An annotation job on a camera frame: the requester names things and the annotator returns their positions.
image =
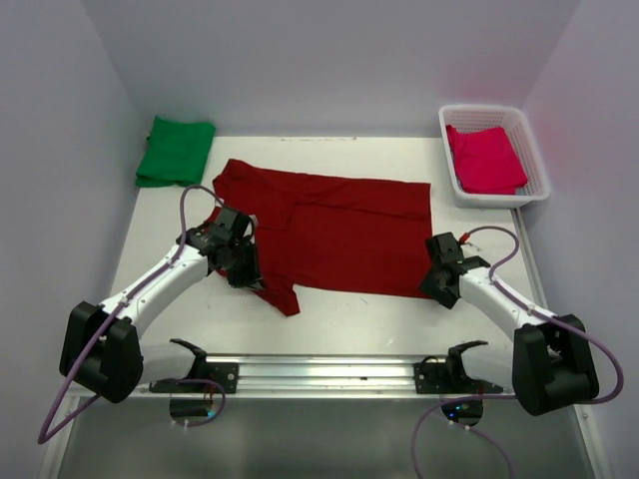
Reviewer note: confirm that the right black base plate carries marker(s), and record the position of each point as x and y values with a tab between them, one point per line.
435	378

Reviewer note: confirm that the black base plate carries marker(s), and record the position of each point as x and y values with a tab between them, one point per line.
435	378
225	374

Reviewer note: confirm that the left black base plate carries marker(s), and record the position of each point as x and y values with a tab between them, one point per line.
225	374

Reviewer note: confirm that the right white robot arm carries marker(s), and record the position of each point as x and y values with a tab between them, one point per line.
549	363

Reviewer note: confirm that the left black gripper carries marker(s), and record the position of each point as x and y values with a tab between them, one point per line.
253	273

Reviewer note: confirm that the pink red t shirt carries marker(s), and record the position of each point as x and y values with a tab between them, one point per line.
485	162

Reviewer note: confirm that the dark red t shirt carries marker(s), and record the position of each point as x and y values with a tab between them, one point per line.
332	233

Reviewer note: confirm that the aluminium extrusion rail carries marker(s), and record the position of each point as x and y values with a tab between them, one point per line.
298	376

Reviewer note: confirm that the white plastic basket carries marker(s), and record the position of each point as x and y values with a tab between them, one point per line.
472	118

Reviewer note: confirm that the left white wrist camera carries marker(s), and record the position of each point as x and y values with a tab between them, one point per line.
253	223

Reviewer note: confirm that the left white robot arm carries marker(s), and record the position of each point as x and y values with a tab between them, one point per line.
102	349

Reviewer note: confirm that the folded green t shirt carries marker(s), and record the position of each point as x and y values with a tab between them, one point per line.
176	154

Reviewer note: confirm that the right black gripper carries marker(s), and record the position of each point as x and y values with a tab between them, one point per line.
446	299

